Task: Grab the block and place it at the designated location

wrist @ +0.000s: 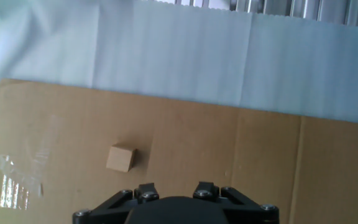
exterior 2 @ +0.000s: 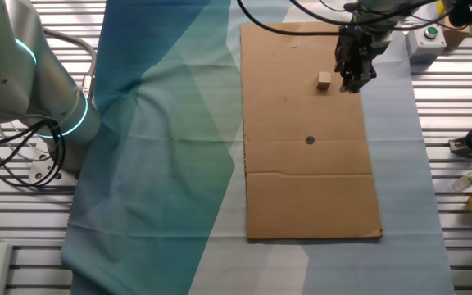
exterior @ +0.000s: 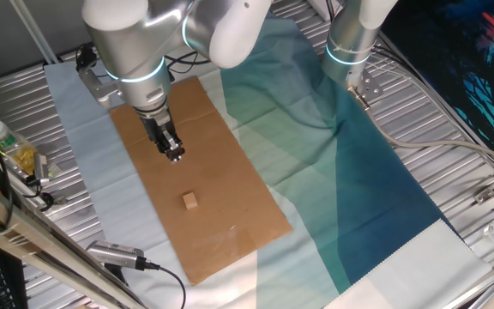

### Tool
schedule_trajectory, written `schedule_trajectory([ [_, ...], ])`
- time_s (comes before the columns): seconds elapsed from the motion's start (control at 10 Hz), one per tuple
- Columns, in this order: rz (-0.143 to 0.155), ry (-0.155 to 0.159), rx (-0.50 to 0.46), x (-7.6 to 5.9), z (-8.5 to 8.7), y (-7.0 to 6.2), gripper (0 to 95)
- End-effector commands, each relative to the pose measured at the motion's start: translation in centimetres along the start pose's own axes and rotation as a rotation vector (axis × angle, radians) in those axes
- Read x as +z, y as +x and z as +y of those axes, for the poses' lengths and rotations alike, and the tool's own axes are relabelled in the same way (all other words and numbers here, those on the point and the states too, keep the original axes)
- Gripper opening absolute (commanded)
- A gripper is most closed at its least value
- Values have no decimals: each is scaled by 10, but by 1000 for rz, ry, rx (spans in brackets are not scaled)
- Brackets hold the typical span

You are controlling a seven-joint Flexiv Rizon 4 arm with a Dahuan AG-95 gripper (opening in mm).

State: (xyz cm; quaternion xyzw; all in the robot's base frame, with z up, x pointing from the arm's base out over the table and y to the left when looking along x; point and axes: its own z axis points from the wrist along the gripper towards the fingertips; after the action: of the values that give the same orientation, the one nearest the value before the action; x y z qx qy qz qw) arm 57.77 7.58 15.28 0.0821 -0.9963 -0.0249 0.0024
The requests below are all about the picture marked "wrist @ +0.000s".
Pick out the clear tape patch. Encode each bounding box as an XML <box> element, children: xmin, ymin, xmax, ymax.
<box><xmin>0</xmin><ymin>114</ymin><xmax>65</xmax><ymax>211</ymax></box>

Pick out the small wooden block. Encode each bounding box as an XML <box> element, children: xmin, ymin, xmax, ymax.
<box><xmin>105</xmin><ymin>143</ymin><xmax>138</xmax><ymax>173</ymax></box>

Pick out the blue green patterned tablecloth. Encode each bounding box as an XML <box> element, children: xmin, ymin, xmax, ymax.
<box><xmin>0</xmin><ymin>0</ymin><xmax>358</xmax><ymax>224</ymax></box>

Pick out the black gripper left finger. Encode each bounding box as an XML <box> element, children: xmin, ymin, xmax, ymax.
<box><xmin>72</xmin><ymin>182</ymin><xmax>160</xmax><ymax>224</ymax></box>

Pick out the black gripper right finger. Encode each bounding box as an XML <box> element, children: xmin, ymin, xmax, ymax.
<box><xmin>193</xmin><ymin>182</ymin><xmax>280</xmax><ymax>224</ymax></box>

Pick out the brown cardboard sheet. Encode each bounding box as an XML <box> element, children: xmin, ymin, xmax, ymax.
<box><xmin>0</xmin><ymin>78</ymin><xmax>358</xmax><ymax>224</ymax></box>

